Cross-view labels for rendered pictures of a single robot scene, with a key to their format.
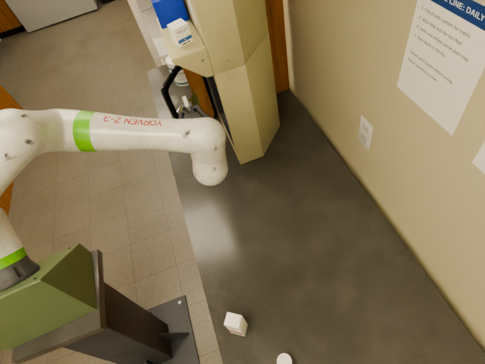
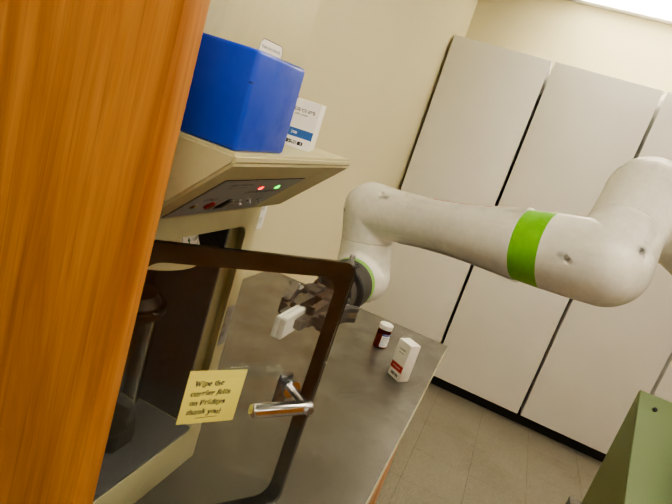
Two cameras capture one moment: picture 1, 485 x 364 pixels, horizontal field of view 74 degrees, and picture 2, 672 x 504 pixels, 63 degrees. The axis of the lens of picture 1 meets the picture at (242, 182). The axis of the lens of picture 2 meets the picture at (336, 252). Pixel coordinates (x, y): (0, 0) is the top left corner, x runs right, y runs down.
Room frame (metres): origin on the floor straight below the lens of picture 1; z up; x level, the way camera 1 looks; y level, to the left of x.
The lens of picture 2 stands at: (1.66, 0.41, 1.58)
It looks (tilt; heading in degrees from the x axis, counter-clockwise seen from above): 15 degrees down; 202
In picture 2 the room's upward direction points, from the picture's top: 18 degrees clockwise
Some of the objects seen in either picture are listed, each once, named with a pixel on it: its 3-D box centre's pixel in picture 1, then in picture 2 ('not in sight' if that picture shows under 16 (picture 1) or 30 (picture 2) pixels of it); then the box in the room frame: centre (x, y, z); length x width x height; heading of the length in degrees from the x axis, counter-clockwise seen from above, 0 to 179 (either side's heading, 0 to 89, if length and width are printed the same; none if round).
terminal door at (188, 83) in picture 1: (193, 105); (215, 397); (1.13, 0.10, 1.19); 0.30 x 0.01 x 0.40; 150
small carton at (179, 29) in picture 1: (180, 32); (299, 122); (1.03, 0.05, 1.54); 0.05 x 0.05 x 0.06; 21
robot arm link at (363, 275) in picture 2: not in sight; (343, 285); (0.79, 0.09, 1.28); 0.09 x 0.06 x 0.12; 95
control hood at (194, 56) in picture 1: (183, 45); (254, 182); (1.11, 0.06, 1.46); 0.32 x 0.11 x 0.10; 5
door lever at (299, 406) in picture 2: not in sight; (277, 401); (1.08, 0.16, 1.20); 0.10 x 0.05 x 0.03; 150
